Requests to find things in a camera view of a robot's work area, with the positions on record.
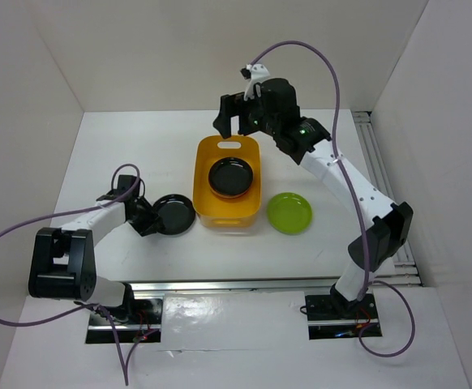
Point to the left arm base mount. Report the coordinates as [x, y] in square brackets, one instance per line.
[134, 321]

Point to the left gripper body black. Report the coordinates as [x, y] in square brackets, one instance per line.
[146, 215]

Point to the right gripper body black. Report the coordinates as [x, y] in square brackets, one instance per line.
[270, 124]

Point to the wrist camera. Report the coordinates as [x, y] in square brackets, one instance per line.
[123, 182]
[255, 75]

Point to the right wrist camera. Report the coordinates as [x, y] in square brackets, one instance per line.
[255, 75]

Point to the yellow plastic bin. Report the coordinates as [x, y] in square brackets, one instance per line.
[215, 212]

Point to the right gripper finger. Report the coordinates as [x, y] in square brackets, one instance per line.
[230, 106]
[246, 125]

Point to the aluminium front rail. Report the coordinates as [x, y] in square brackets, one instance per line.
[231, 285]

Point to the black plate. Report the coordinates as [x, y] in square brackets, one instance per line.
[231, 176]
[176, 212]

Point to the orange plate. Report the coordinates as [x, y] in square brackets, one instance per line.
[230, 197]

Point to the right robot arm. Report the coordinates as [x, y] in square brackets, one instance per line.
[384, 224]

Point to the aluminium side rail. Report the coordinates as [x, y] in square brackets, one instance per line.
[405, 267]

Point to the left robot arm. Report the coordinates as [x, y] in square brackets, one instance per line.
[63, 261]

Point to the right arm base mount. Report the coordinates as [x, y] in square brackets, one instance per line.
[326, 320]

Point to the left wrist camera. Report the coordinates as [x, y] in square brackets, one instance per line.
[123, 182]

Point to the green plate right side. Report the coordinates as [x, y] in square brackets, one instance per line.
[289, 213]

